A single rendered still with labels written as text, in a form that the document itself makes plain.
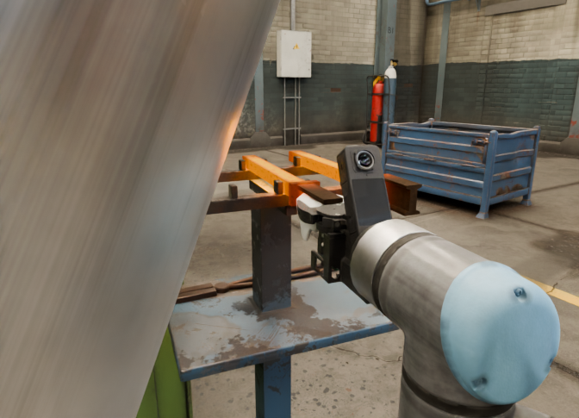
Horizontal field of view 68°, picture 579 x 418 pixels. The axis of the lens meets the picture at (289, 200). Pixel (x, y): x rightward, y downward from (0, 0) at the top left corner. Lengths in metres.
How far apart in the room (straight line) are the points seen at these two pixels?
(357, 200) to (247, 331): 0.39
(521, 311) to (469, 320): 0.04
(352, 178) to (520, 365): 0.24
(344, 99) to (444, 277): 8.31
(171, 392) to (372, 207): 0.97
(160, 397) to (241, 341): 0.59
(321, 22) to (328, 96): 1.30
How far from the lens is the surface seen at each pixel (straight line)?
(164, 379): 1.30
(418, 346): 0.37
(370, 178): 0.49
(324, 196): 0.56
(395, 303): 0.38
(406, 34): 9.65
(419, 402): 0.39
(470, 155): 3.95
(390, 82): 7.75
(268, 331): 0.79
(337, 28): 8.55
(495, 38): 8.97
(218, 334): 0.79
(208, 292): 0.91
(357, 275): 0.43
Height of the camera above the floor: 1.07
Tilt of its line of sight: 15 degrees down
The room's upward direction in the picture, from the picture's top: straight up
